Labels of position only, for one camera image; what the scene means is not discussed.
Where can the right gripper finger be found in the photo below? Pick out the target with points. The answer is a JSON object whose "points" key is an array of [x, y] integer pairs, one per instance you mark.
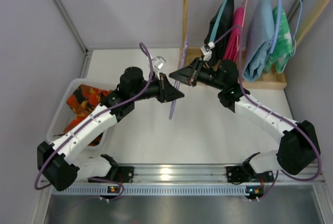
{"points": [[191, 70], [188, 81]]}

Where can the orange camouflage trousers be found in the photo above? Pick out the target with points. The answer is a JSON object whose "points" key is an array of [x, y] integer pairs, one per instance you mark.
{"points": [[83, 102]]}

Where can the light blue trousers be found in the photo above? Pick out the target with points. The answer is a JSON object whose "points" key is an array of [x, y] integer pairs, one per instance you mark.
{"points": [[258, 43]]}

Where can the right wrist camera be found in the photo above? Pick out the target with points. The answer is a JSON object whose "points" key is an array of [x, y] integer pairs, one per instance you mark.
{"points": [[206, 51]]}

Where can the black trousers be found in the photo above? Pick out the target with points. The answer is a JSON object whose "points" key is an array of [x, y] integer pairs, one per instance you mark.
{"points": [[226, 23]]}

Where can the white plastic basket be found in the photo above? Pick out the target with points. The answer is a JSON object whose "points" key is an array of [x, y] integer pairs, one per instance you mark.
{"points": [[64, 115]]}

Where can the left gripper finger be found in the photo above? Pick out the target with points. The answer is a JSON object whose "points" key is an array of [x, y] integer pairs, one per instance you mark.
{"points": [[168, 88], [173, 96]]}

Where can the blue plastic hanger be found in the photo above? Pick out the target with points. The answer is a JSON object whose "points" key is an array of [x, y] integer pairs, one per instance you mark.
{"points": [[277, 26]]}

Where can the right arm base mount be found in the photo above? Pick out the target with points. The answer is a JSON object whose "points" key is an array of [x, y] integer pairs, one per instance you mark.
{"points": [[240, 174]]}

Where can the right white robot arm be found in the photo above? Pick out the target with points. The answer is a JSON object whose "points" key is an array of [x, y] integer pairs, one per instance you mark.
{"points": [[298, 144]]}

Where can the teal plastic hanger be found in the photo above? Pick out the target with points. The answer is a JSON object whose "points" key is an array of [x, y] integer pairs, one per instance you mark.
{"points": [[213, 33]]}

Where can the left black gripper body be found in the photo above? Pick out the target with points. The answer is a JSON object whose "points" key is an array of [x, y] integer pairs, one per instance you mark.
{"points": [[161, 88]]}

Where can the light blue wire hanger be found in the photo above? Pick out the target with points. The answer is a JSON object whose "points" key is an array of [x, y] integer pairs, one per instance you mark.
{"points": [[293, 19]]}

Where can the wooden clothes rack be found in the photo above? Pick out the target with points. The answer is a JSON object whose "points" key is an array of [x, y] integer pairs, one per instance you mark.
{"points": [[226, 73]]}

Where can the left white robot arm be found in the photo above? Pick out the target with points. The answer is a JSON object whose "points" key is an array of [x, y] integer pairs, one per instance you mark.
{"points": [[58, 161]]}

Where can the magenta trousers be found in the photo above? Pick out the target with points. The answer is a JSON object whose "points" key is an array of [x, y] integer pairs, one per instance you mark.
{"points": [[233, 45]]}

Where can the grey slotted cable duct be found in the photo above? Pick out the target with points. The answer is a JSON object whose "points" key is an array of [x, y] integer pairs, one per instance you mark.
{"points": [[154, 190]]}

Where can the green tie-dye garment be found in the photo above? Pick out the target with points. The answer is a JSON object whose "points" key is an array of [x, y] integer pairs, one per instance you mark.
{"points": [[283, 49]]}

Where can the pink wire hanger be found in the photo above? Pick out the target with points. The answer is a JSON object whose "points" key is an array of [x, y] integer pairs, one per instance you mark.
{"points": [[244, 5]]}

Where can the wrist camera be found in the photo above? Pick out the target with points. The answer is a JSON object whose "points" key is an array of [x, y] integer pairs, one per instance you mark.
{"points": [[158, 62], [206, 51]]}

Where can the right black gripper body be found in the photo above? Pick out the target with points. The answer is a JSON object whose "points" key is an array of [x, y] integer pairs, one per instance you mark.
{"points": [[194, 73]]}

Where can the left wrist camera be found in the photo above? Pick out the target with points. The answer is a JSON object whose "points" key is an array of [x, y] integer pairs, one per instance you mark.
{"points": [[158, 62]]}

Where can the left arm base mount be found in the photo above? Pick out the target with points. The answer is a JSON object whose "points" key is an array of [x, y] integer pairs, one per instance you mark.
{"points": [[121, 174]]}

